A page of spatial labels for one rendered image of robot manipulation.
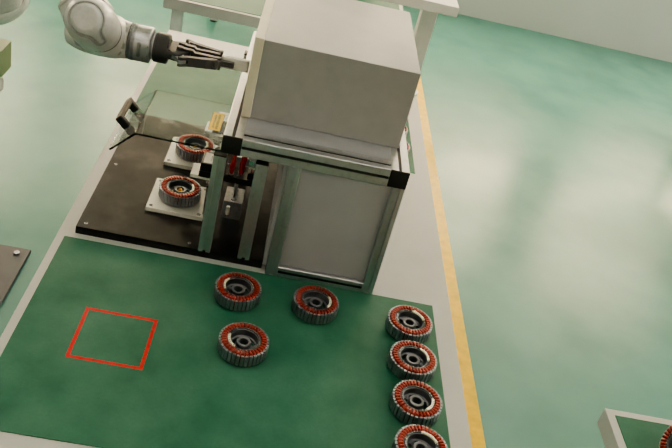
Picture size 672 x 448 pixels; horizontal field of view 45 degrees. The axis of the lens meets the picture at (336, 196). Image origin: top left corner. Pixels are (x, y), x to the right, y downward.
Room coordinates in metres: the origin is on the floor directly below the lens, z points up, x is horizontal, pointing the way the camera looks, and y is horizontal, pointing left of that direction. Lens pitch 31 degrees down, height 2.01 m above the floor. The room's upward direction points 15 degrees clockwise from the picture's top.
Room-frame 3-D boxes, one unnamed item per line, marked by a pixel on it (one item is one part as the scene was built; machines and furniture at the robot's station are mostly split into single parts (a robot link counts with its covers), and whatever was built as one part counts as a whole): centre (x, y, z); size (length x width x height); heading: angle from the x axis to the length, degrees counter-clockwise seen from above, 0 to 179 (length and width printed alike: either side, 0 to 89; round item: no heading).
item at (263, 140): (1.98, 0.10, 1.09); 0.68 x 0.44 x 0.05; 7
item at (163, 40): (1.86, 0.48, 1.18); 0.09 x 0.08 x 0.07; 97
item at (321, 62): (1.97, 0.10, 1.22); 0.44 x 0.39 x 0.20; 7
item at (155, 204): (1.83, 0.41, 0.78); 0.15 x 0.15 x 0.01; 7
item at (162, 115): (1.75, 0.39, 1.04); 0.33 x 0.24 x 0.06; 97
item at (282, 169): (1.98, 0.17, 0.92); 0.66 x 0.01 x 0.30; 7
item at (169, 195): (1.83, 0.41, 0.80); 0.11 x 0.11 x 0.04
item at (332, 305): (1.55, -0.02, 0.77); 0.11 x 0.11 x 0.04
